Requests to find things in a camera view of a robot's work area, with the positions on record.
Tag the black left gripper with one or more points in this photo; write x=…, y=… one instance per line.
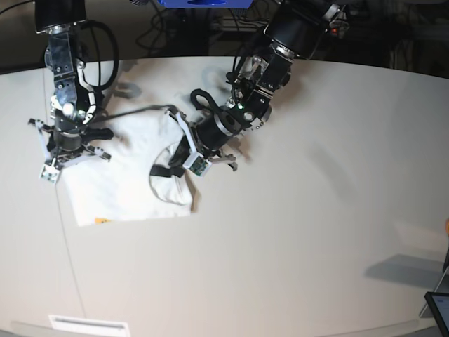
x=210, y=134

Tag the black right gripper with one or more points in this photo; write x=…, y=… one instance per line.
x=71, y=141

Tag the white printed T-shirt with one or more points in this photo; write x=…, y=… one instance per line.
x=136, y=183

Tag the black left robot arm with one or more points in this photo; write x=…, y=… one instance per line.
x=262, y=68

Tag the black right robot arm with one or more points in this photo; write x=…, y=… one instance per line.
x=75, y=102

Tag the white label strip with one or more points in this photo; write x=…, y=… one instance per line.
x=89, y=326

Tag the black power strip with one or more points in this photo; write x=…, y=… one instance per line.
x=336, y=27

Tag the black tablet screen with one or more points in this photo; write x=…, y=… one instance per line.
x=438, y=305

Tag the white wrist camera left mount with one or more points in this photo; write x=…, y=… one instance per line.
x=198, y=164

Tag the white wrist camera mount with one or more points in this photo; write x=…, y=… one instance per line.
x=53, y=166
x=198, y=164

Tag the white wrist camera right mount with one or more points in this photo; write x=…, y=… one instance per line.
x=53, y=166

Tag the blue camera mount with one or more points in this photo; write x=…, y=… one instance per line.
x=171, y=4

